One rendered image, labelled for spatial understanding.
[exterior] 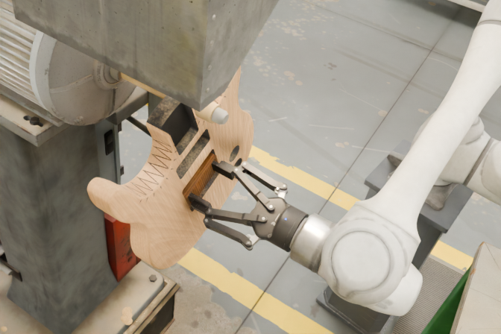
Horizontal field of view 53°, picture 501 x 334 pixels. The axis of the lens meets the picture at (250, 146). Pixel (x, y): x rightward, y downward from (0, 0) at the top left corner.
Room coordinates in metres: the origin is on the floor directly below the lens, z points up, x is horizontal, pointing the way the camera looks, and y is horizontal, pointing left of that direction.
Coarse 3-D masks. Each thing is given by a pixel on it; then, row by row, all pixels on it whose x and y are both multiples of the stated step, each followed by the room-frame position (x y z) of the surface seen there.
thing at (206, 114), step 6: (126, 78) 0.67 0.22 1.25; (132, 78) 0.67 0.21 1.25; (138, 84) 0.66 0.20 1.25; (144, 84) 0.66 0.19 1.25; (150, 90) 0.65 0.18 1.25; (156, 90) 0.65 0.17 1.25; (162, 96) 0.64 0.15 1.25; (204, 108) 0.61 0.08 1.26; (210, 108) 0.61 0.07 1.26; (198, 114) 0.61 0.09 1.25; (204, 114) 0.61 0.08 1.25; (210, 114) 0.60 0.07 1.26; (210, 120) 0.60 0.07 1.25
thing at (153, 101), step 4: (148, 92) 0.91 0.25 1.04; (148, 96) 0.91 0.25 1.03; (152, 96) 0.91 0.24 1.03; (156, 96) 0.90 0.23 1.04; (148, 100) 0.91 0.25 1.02; (152, 100) 0.91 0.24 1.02; (156, 100) 0.90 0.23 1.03; (160, 100) 0.90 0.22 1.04; (148, 104) 0.91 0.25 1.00; (152, 104) 0.91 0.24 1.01; (156, 104) 0.90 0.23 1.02; (148, 108) 0.91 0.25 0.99; (152, 108) 0.91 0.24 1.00; (148, 112) 0.91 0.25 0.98; (132, 116) 0.94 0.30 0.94; (148, 116) 0.91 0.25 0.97; (128, 120) 0.93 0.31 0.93; (132, 120) 0.93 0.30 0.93; (136, 120) 0.94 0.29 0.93; (136, 124) 0.93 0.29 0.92; (140, 124) 0.93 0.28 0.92; (140, 128) 0.93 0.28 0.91; (144, 128) 0.93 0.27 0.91; (148, 132) 0.93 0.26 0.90
